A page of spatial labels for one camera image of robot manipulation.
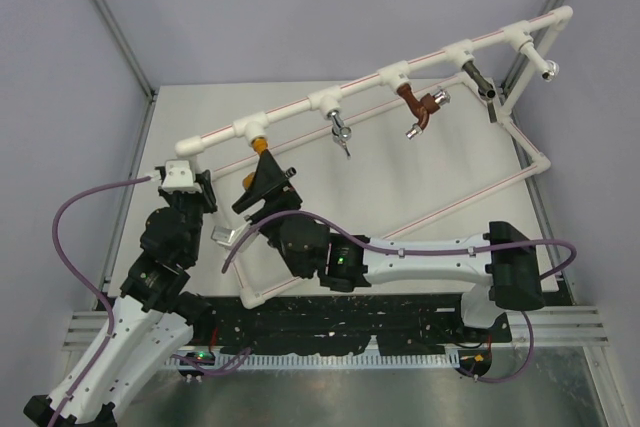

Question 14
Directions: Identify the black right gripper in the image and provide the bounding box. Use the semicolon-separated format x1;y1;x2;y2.
233;148;303;250

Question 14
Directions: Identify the yellow water faucet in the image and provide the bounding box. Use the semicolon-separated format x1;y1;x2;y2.
242;137;269;191

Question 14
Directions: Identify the white PVC pipe frame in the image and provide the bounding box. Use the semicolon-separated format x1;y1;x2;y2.
174;4;573;309

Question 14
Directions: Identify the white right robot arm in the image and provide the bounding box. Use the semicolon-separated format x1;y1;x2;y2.
231;151;545;341

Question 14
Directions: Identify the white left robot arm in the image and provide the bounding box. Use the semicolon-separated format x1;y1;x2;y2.
24;161;217;426

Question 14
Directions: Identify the brown water faucet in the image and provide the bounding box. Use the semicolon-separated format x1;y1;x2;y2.
396;83;451;140

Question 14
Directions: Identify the chrome lever faucet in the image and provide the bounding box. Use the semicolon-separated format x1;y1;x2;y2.
327;110;352;159

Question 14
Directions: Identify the dark grey lever faucet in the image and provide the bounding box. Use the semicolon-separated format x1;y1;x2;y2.
461;60;497;123

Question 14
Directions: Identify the white chrome-tipped faucet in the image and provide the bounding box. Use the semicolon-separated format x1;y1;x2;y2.
520;42;559;82

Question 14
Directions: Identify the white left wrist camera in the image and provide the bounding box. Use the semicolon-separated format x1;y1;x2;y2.
147;159;198;193

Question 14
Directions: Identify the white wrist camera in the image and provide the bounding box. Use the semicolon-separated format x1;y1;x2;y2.
147;159;198;193
210;223;250;250

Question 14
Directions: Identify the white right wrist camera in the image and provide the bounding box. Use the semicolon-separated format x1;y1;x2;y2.
210;223;250;250

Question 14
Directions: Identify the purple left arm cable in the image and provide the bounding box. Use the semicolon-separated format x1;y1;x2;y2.
51;175;256;427

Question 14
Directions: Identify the aluminium frame post left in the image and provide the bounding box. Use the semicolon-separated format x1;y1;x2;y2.
58;0;159;101

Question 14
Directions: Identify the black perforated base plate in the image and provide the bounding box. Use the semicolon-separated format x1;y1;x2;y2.
191;294;512;356

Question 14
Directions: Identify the white slotted cable duct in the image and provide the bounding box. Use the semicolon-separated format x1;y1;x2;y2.
169;351;461;373

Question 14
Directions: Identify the aluminium front rail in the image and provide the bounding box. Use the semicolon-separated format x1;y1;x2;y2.
62;306;609;352

